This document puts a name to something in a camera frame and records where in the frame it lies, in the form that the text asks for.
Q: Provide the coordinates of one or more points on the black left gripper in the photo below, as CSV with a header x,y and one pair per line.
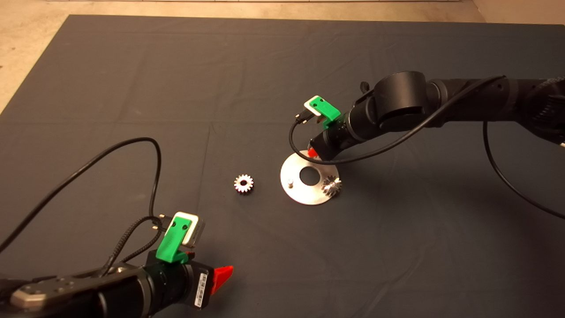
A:
x,y
176,282

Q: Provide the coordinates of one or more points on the right green camera mount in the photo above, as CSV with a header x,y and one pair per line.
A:
x,y
329,114

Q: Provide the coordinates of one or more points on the dark steel planetary gear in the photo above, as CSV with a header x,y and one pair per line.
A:
x,y
329,189

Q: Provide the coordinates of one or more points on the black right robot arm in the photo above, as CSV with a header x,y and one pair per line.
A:
x,y
406,101

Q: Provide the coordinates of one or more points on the round metal carrier plate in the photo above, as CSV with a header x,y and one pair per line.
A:
x,y
293,192

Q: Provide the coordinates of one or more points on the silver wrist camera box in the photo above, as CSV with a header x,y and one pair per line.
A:
x,y
197,234
309,106

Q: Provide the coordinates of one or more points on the left green camera mount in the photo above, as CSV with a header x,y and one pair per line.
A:
x,y
170,247

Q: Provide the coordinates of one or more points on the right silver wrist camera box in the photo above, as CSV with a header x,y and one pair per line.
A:
x,y
309,106

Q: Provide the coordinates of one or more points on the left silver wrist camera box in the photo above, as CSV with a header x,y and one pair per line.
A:
x,y
197,234

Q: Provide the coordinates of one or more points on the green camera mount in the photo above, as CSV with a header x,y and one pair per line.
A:
x,y
170,247
329,114

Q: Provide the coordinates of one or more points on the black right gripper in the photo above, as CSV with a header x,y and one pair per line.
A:
x,y
333,141

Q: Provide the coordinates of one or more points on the dark grey table cloth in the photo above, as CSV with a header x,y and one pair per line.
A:
x,y
265,66

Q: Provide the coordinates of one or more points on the shiny steel planetary gear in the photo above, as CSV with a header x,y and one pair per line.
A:
x,y
239,183

